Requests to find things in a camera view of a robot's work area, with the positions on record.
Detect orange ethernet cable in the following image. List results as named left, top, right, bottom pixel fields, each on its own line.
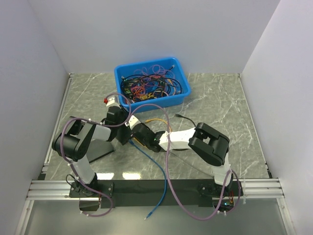
left=133, top=118, right=171, bottom=147

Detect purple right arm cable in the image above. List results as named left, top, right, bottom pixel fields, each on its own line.
left=126, top=104, right=242, bottom=221

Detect black network switch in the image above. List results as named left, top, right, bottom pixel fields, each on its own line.
left=115, top=124, right=132, bottom=145

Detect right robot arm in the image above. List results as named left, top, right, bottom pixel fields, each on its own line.
left=128, top=122, right=233, bottom=195

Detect tangled cables in bin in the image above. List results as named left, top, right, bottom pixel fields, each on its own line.
left=119, top=65, right=184, bottom=102

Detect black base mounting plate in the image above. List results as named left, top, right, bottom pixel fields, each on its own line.
left=68, top=179, right=245, bottom=210

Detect blue plastic bin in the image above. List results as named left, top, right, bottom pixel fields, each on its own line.
left=114, top=57, right=191, bottom=113

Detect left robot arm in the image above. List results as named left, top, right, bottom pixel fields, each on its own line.
left=52, top=105, right=129, bottom=197

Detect blue ethernet cable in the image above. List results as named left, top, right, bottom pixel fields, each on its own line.
left=128, top=140, right=167, bottom=220

